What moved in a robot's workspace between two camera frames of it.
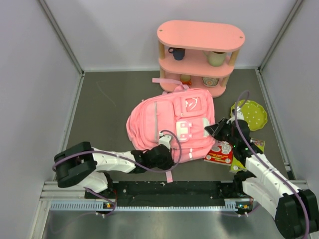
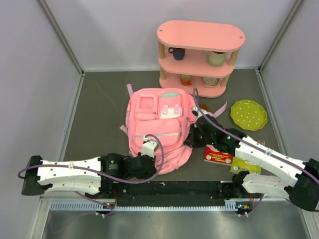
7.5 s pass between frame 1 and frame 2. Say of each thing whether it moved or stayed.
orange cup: stayed
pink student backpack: moved
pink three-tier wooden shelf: stayed
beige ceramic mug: stayed
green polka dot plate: stayed
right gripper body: moved
